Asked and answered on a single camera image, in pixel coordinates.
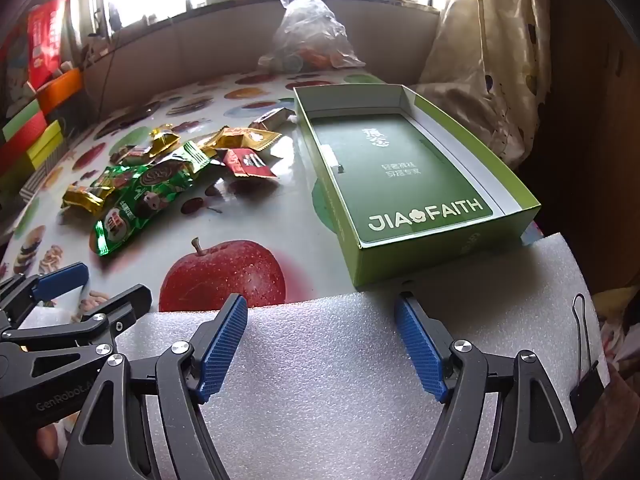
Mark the green snack packet red logo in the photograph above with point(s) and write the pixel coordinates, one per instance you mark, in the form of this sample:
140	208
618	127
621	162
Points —
117	225

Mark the person's left hand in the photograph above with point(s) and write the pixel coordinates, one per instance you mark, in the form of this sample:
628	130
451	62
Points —
52	435

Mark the yellow cartoon print snack packet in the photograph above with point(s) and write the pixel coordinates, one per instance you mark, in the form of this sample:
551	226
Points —
240	139

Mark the small pink candy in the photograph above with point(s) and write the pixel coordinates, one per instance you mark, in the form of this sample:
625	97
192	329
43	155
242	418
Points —
132	155

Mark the cream patterned curtain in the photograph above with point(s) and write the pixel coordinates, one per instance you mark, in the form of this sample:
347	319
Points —
490	60

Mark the orange box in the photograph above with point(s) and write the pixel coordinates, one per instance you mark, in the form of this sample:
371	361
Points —
60	90

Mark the gold orange snack packet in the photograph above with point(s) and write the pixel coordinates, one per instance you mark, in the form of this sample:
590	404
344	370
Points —
165	141

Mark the clear plastic bag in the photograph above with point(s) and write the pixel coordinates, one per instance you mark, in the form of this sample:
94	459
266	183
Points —
310	30

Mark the black binder clip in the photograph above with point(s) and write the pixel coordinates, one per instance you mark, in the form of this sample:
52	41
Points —
589	390

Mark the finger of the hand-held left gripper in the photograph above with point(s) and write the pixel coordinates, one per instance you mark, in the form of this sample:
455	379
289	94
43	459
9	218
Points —
62	277
120	305

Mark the colourful printed bag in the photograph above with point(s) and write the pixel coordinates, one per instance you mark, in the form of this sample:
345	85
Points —
17	70

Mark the red textured box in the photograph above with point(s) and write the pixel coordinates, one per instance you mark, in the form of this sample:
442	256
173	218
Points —
22	147

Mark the white foam sheet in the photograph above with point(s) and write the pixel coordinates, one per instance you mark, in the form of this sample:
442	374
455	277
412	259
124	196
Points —
320	360

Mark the green snack packet cookie print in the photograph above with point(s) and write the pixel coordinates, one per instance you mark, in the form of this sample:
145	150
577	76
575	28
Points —
160	175

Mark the black white striped box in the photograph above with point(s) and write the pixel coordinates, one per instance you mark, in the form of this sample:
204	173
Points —
45	180

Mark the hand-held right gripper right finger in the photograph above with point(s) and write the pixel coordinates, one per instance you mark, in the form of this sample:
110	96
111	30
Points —
420	350

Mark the green flat box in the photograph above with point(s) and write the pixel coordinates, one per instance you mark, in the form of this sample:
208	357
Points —
20	120

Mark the yellow-green box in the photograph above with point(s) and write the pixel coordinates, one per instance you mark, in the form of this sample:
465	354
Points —
47	145

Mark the green cardboard box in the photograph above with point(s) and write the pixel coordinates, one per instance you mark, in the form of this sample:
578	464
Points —
425	185

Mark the fruit printed tablecloth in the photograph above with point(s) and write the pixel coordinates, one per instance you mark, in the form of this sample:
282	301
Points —
280	210

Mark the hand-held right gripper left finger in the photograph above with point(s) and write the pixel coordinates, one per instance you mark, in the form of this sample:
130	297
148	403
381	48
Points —
222	350

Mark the red snack bag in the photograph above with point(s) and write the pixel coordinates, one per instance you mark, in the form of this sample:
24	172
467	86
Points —
47	40

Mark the red black snack bar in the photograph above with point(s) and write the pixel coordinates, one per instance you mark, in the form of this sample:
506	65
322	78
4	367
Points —
247	164

